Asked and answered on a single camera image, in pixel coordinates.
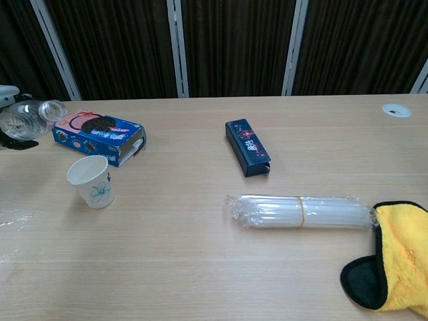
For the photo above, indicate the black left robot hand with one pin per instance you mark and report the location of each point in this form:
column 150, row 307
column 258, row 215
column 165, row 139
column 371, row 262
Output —
column 23, row 145

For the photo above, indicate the clear water bottle green label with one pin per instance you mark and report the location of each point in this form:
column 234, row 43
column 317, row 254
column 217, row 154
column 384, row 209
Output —
column 23, row 120

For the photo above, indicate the white paper cup blue flower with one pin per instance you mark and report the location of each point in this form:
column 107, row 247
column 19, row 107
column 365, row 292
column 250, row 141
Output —
column 95, row 190

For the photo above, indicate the blue Oreo cookie box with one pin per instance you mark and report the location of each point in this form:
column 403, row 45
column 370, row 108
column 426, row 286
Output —
column 100, row 137

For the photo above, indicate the dark blue narrow box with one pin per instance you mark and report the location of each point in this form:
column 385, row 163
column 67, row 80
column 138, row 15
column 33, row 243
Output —
column 249, row 147

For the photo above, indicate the clear pack of white straws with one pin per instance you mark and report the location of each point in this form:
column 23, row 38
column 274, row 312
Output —
column 274, row 212

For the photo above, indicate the yellow rubber band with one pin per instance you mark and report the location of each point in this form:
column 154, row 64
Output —
column 302, row 214

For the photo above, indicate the yellow and black microfiber cloth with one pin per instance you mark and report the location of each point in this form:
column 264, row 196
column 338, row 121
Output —
column 404, row 254

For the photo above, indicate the grey metal partition post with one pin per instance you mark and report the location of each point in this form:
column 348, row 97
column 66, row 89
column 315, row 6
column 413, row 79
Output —
column 293, row 50
column 422, row 78
column 55, row 50
column 179, row 50

